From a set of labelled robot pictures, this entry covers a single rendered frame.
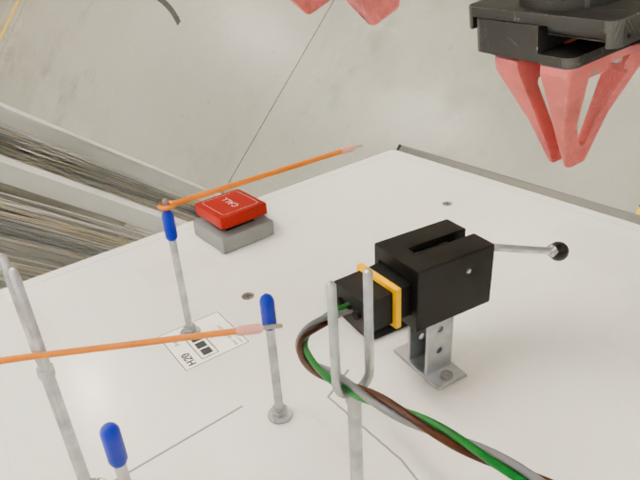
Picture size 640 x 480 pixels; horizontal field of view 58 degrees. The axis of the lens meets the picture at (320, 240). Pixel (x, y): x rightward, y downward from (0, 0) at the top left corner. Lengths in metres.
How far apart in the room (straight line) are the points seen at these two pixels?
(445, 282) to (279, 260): 0.22
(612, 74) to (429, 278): 0.16
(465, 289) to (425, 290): 0.03
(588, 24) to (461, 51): 1.66
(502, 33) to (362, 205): 0.30
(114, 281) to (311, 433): 0.25
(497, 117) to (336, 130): 0.62
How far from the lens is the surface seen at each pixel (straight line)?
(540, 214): 0.60
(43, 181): 0.94
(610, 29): 0.32
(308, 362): 0.27
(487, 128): 1.79
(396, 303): 0.32
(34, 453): 0.39
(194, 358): 0.42
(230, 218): 0.53
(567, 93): 0.35
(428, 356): 0.37
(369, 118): 2.07
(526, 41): 0.35
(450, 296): 0.34
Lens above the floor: 1.44
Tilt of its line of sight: 46 degrees down
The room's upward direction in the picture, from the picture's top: 68 degrees counter-clockwise
